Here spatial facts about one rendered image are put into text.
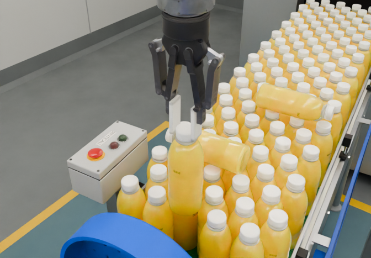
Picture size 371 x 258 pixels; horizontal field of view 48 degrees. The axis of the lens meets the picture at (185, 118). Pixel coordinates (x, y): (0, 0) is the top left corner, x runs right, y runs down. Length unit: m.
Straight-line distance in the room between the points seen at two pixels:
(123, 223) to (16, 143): 2.46
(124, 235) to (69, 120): 2.59
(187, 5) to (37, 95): 3.07
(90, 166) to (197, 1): 0.53
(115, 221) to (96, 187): 0.33
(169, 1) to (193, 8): 0.04
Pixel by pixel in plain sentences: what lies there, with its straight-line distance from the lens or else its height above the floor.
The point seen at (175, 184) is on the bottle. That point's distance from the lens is 0.81.
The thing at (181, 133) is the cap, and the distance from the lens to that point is 0.75.
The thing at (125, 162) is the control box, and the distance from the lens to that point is 1.05.
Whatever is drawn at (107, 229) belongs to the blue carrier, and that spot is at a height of 1.23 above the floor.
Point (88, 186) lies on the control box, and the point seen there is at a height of 1.04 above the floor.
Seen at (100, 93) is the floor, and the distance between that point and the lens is 3.52.
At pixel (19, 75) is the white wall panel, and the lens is 3.89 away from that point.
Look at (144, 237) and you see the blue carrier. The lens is 0.66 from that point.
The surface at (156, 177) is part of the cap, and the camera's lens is 0.96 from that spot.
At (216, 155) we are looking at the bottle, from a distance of 0.93.
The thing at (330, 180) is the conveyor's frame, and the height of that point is 0.90.
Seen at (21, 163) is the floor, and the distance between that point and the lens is 2.90.
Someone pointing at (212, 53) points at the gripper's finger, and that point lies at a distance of 0.65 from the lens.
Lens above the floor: 1.73
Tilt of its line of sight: 34 degrees down
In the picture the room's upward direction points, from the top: straight up
